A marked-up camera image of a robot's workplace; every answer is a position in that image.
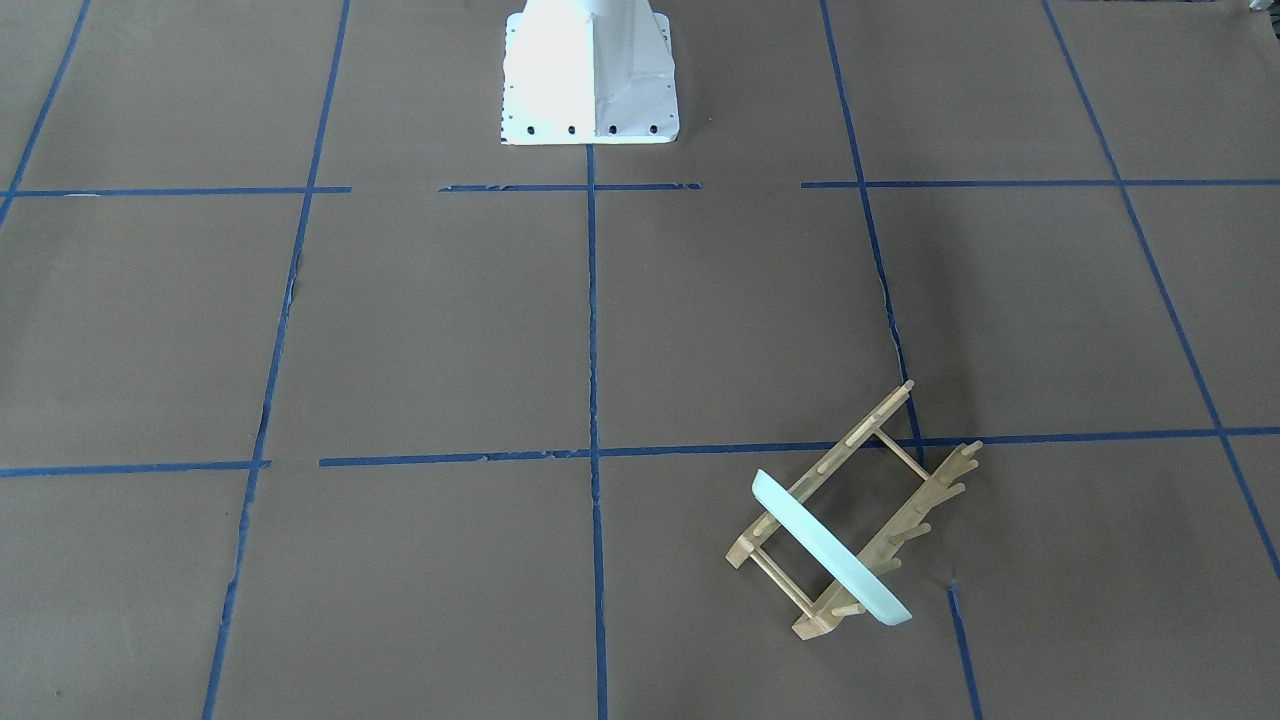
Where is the light green plate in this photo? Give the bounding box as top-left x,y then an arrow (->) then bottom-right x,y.
751,469 -> 913,626

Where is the wooden plate rack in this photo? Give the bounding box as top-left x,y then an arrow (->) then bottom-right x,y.
724,380 -> 983,641

